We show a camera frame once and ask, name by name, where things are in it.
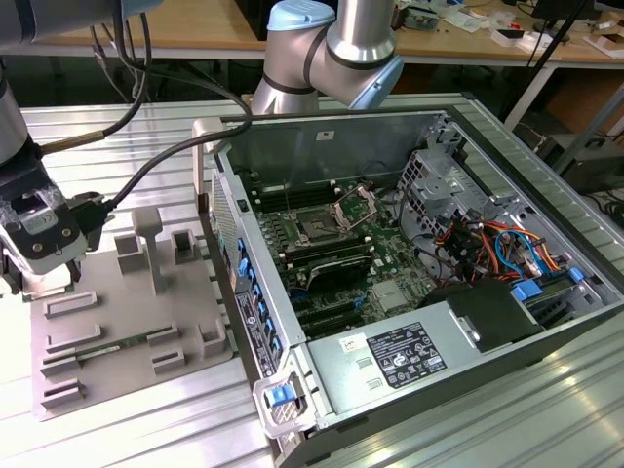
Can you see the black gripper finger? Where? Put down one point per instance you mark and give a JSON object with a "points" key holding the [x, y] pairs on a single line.
{"points": [[74, 272]]}

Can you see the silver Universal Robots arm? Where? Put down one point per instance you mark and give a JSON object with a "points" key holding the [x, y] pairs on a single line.
{"points": [[361, 34]]}

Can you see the black RAM slot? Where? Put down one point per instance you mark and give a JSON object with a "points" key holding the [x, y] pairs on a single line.
{"points": [[326, 248], [297, 192]]}

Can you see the CPU socket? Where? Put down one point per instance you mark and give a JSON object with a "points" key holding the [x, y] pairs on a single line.
{"points": [[314, 224]]}

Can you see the black expansion slot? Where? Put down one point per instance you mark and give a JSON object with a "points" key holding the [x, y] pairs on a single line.
{"points": [[326, 306]]}

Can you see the grey parts rack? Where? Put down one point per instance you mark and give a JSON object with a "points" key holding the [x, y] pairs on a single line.
{"points": [[131, 302]]}

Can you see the green RAM stick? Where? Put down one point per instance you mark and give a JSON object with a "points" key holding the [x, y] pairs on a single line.
{"points": [[112, 347]]}

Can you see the open PC case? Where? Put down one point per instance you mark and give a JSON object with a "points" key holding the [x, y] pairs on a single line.
{"points": [[273, 146]]}

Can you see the blue case latch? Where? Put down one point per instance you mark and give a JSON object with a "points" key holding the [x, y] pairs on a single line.
{"points": [[281, 395]]}

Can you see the black expansion card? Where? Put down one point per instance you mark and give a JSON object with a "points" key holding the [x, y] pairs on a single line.
{"points": [[336, 275]]}

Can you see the grey power supply unit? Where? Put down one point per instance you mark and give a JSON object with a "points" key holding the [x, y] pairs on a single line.
{"points": [[341, 385]]}

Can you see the green motherboard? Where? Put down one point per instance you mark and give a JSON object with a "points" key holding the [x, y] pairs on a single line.
{"points": [[390, 263]]}

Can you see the silver chipset heat sink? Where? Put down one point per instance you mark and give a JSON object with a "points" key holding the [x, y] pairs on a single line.
{"points": [[390, 296]]}

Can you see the silver drive cage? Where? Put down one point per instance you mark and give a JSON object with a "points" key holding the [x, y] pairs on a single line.
{"points": [[429, 195]]}

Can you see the black plastic air shroud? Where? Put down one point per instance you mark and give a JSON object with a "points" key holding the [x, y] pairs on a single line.
{"points": [[492, 312]]}

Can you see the white small box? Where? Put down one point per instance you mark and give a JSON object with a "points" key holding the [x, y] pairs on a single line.
{"points": [[526, 41]]}

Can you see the black tripod pole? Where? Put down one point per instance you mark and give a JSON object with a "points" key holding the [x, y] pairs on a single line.
{"points": [[551, 44]]}

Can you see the black equipment box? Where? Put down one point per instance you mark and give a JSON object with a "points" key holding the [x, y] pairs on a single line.
{"points": [[595, 166]]}

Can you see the brown cardboard box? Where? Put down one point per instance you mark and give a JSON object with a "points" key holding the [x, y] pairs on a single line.
{"points": [[585, 102]]}

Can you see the cardboard tray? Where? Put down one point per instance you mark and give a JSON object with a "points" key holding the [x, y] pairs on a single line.
{"points": [[607, 44]]}

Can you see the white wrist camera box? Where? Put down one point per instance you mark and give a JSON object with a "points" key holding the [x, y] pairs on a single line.
{"points": [[49, 239]]}

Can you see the wooden desk white frame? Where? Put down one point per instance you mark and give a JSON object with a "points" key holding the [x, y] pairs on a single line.
{"points": [[439, 44]]}

